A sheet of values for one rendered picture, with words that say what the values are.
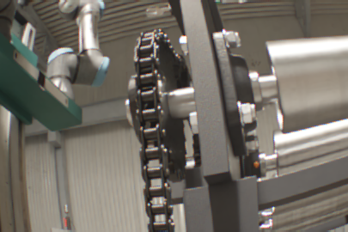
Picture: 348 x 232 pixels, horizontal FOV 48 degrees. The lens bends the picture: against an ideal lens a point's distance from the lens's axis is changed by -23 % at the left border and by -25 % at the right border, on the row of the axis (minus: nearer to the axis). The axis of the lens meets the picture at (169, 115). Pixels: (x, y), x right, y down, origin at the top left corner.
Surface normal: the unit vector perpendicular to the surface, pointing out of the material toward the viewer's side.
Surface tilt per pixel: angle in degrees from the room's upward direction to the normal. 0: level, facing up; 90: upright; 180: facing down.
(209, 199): 90
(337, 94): 138
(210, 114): 90
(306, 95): 132
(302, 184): 90
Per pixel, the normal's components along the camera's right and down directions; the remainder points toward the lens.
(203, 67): -0.22, -0.39
